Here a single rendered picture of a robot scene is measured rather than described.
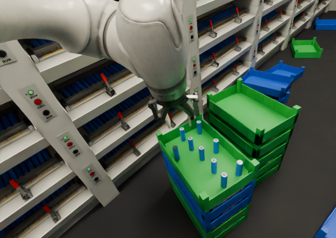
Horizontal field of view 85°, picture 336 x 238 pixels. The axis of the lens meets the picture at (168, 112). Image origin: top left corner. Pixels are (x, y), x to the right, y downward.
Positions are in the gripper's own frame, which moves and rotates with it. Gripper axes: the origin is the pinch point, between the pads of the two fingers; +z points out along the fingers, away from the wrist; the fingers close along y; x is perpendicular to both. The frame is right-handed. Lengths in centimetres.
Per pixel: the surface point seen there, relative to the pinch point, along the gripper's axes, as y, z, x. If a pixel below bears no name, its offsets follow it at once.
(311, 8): 149, 107, 167
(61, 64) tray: -33.1, -17.8, 14.6
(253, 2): 52, 30, 92
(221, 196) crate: 10.4, 2.7, -23.3
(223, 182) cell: 11.7, 3.7, -19.6
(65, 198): -56, 27, -21
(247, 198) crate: 20.2, 17.9, -24.2
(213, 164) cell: 9.4, 4.3, -14.1
